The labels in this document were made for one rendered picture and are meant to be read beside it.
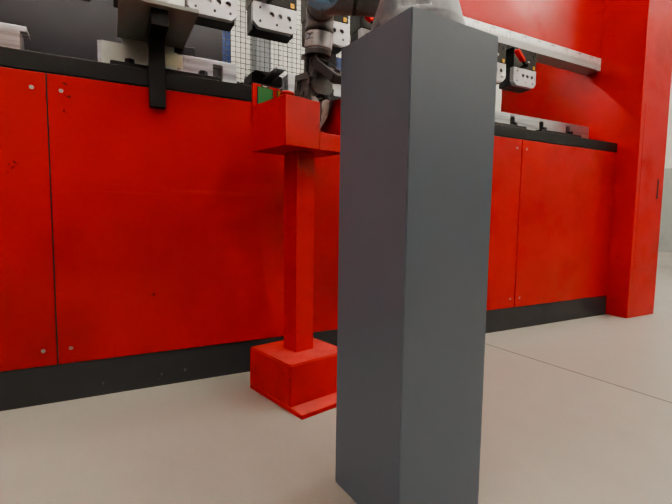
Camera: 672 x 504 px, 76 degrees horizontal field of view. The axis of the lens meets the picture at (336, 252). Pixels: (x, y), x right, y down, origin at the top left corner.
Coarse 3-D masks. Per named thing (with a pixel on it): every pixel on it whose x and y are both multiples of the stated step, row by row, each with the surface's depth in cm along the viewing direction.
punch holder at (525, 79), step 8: (512, 48) 192; (520, 48) 193; (512, 56) 192; (528, 56) 196; (512, 64) 192; (520, 64) 194; (512, 72) 193; (520, 72) 194; (528, 72) 196; (504, 80) 197; (512, 80) 193; (520, 80) 194; (528, 80) 197; (504, 88) 199; (512, 88) 199; (520, 88) 199; (528, 88) 199
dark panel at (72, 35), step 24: (0, 0) 149; (24, 0) 152; (48, 0) 155; (72, 0) 159; (96, 0) 162; (24, 24) 153; (48, 24) 156; (72, 24) 159; (96, 24) 163; (24, 48) 153; (48, 48) 157; (72, 48) 160; (96, 48) 163; (216, 48) 184; (216, 72) 185
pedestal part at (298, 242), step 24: (288, 168) 115; (312, 168) 115; (288, 192) 115; (312, 192) 116; (288, 216) 116; (312, 216) 116; (288, 240) 116; (312, 240) 117; (288, 264) 117; (312, 264) 117; (288, 288) 117; (312, 288) 118; (288, 312) 118; (312, 312) 119; (288, 336) 118; (312, 336) 119
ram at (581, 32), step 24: (480, 0) 180; (504, 0) 187; (528, 0) 193; (552, 0) 201; (576, 0) 209; (600, 0) 217; (504, 24) 188; (528, 24) 195; (552, 24) 202; (576, 24) 210; (600, 24) 219; (528, 48) 196; (576, 48) 211; (600, 48) 220; (576, 72) 224
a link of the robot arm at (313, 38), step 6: (312, 30) 112; (318, 30) 111; (324, 30) 112; (306, 36) 112; (312, 36) 112; (318, 36) 112; (324, 36) 112; (330, 36) 113; (306, 42) 113; (312, 42) 112; (318, 42) 112; (324, 42) 112; (330, 42) 114; (330, 48) 114
